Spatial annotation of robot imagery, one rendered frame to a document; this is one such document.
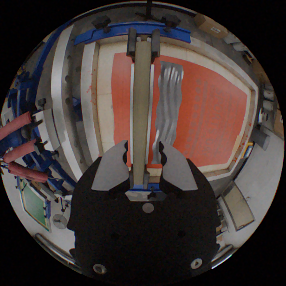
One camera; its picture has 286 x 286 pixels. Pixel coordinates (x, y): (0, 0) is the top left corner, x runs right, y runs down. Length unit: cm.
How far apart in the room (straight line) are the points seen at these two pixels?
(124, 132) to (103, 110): 10
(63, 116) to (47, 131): 7
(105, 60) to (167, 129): 29
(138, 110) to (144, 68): 8
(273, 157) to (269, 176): 55
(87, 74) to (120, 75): 10
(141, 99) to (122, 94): 12
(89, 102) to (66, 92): 8
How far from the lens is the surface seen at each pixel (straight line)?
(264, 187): 389
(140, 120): 17
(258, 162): 384
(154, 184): 39
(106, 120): 30
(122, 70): 29
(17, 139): 78
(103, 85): 30
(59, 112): 29
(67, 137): 30
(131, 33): 27
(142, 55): 19
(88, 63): 31
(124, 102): 28
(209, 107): 36
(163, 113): 28
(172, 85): 29
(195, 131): 35
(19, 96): 73
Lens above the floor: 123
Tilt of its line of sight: 61 degrees down
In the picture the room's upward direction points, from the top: 179 degrees counter-clockwise
